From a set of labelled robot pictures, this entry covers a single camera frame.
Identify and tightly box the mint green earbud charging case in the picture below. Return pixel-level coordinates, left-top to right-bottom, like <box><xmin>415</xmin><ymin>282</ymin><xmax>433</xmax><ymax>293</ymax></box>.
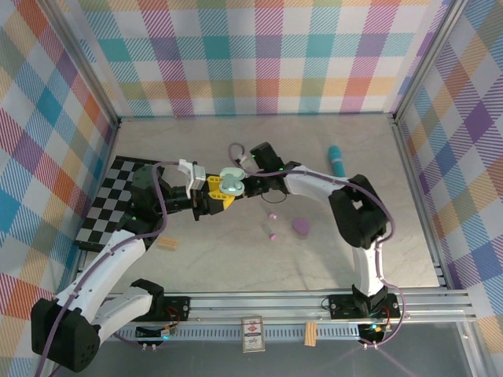
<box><xmin>218</xmin><ymin>167</ymin><xmax>248</xmax><ymax>196</ymax></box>

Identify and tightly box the purple earbud charging case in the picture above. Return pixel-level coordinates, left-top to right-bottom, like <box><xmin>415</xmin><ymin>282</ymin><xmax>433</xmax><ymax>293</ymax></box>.
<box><xmin>292</xmin><ymin>218</ymin><xmax>312</xmax><ymax>237</ymax></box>

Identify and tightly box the teal marker pen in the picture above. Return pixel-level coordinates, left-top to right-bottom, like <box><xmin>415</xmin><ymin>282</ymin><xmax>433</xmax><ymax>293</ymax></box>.
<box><xmin>328</xmin><ymin>145</ymin><xmax>349</xmax><ymax>178</ymax></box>

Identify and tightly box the black white checkerboard plate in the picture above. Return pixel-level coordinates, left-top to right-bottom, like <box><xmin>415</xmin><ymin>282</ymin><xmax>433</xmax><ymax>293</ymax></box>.
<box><xmin>74</xmin><ymin>156</ymin><xmax>166</xmax><ymax>252</ymax></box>

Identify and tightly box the small circuit board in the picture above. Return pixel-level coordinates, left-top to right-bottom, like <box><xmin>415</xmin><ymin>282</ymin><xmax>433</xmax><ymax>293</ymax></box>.
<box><xmin>135</xmin><ymin>324</ymin><xmax>178</xmax><ymax>339</ymax></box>
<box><xmin>359</xmin><ymin>321</ymin><xmax>394</xmax><ymax>339</ymax></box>

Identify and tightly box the playing card box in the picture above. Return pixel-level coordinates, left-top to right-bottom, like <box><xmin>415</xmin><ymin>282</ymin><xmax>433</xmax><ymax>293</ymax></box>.
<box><xmin>240</xmin><ymin>315</ymin><xmax>265</xmax><ymax>353</ymax></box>

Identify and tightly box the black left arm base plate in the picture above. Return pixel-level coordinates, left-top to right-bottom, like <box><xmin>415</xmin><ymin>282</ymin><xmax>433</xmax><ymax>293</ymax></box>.
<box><xmin>159</xmin><ymin>296</ymin><xmax>193</xmax><ymax>322</ymax></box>

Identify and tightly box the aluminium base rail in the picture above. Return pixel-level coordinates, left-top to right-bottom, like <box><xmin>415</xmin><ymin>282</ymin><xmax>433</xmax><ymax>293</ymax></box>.
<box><xmin>42</xmin><ymin>291</ymin><xmax>477</xmax><ymax>328</ymax></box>

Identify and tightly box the perforated metal cable tray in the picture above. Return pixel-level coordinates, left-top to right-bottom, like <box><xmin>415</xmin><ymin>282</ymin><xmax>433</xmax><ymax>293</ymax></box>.
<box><xmin>117</xmin><ymin>324</ymin><xmax>365</xmax><ymax>342</ymax></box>

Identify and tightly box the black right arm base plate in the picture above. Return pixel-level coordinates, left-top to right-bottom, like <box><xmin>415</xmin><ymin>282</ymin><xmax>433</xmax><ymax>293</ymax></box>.
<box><xmin>328</xmin><ymin>294</ymin><xmax>402</xmax><ymax>320</ymax></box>

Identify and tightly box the aluminium corner post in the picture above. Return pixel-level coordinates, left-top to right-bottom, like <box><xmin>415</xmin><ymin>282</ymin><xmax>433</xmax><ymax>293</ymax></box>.
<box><xmin>391</xmin><ymin>0</ymin><xmax>472</xmax><ymax>126</ymax></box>
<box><xmin>37</xmin><ymin>0</ymin><xmax>122</xmax><ymax>129</ymax></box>

